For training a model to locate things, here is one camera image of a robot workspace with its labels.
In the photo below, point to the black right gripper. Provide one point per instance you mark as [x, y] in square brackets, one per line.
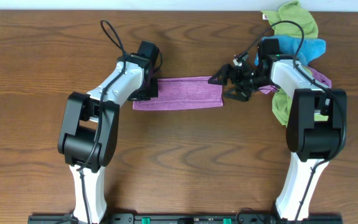
[235, 70]

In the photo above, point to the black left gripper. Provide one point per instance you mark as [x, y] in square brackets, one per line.
[147, 92]

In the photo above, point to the purple microfiber cloth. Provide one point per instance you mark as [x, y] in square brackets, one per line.
[186, 93]

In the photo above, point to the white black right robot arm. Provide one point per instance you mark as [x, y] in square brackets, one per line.
[316, 129]

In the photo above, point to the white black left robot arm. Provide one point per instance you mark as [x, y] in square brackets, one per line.
[89, 131]

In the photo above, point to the crumpled purple cloth in pile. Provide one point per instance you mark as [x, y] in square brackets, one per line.
[316, 75]

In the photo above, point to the lower green microfiber cloth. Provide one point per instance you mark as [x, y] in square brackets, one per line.
[281, 106]

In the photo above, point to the green microfiber cloth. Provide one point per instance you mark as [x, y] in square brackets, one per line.
[292, 11]
[281, 106]

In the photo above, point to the blue microfiber cloth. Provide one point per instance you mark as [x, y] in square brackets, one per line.
[310, 49]

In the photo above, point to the upper green microfiber cloth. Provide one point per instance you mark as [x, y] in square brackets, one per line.
[292, 11]

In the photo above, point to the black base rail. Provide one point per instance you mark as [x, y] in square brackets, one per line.
[243, 218]

